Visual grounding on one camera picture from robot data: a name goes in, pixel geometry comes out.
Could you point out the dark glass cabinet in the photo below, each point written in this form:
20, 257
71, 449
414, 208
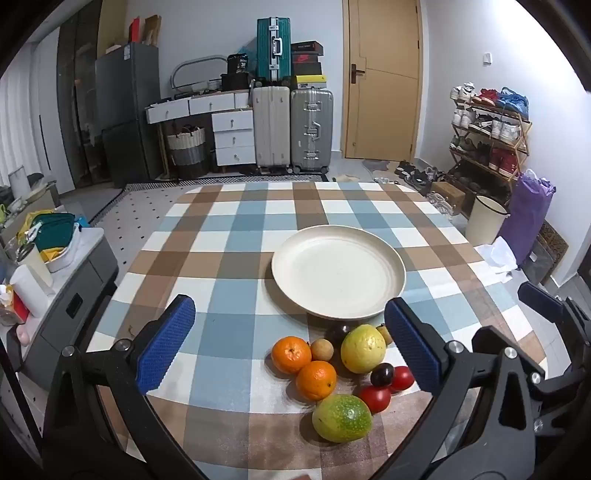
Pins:
81, 101

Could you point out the white curtain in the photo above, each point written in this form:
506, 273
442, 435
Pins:
27, 120

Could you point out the teal suitcase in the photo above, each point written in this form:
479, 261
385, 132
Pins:
272, 50

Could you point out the brown doormat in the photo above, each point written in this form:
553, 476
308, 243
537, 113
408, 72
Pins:
549, 251

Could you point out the cream round plate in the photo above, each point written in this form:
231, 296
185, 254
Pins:
337, 272

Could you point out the brown longan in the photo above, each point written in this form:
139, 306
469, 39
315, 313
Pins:
322, 350
383, 334

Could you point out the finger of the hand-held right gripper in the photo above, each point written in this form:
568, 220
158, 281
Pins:
538, 295
570, 399

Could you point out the wooden shoe rack with shoes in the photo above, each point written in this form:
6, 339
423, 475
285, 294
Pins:
489, 134

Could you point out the white waste bin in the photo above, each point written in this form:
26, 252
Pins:
485, 221

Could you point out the brown cardboard sheet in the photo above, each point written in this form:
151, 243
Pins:
152, 30

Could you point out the red shoebox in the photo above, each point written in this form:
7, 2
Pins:
304, 58

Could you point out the purple bag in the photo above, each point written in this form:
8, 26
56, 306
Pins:
526, 217

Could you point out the orange mandarin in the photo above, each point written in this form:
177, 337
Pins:
316, 381
291, 355

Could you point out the silver suitcase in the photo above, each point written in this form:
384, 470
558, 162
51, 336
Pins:
311, 131

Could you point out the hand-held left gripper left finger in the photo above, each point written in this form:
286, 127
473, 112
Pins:
166, 344

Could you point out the wooden door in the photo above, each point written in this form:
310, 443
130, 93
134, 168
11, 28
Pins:
383, 92

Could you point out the white dotted floor mat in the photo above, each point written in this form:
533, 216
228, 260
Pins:
134, 207

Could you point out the checked tablecloth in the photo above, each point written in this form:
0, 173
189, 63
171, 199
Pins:
231, 300

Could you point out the white dresser with drawers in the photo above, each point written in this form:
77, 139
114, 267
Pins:
233, 134

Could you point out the cardboard box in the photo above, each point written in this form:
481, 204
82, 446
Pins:
448, 194

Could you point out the pile of shoes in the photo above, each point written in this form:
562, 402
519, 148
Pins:
418, 175

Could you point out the beige suitcase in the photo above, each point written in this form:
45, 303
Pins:
271, 129

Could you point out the white paper roll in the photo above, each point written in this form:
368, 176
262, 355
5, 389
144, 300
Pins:
27, 290

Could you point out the grey floor cloth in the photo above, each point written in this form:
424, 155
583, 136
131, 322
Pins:
376, 165

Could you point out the arched mirror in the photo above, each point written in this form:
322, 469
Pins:
198, 69

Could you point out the white plastic bag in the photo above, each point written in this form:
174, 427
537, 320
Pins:
501, 258

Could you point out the grey refrigerator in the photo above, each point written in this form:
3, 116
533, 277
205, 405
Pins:
127, 115

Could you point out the red flat box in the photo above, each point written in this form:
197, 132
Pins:
135, 30

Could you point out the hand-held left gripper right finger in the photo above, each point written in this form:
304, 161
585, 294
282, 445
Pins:
411, 344

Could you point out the green yellow bag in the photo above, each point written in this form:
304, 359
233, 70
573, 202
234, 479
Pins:
53, 233

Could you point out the dark shoebox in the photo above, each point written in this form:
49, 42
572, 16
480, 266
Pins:
307, 69

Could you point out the wicker laundry basket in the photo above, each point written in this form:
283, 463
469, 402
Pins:
187, 154

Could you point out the black bag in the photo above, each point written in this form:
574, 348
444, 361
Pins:
236, 71

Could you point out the red tomato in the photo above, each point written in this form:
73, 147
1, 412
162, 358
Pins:
403, 378
375, 399

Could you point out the black shoebox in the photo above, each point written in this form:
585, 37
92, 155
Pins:
307, 46

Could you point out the grey side cabinet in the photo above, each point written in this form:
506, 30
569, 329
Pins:
78, 295

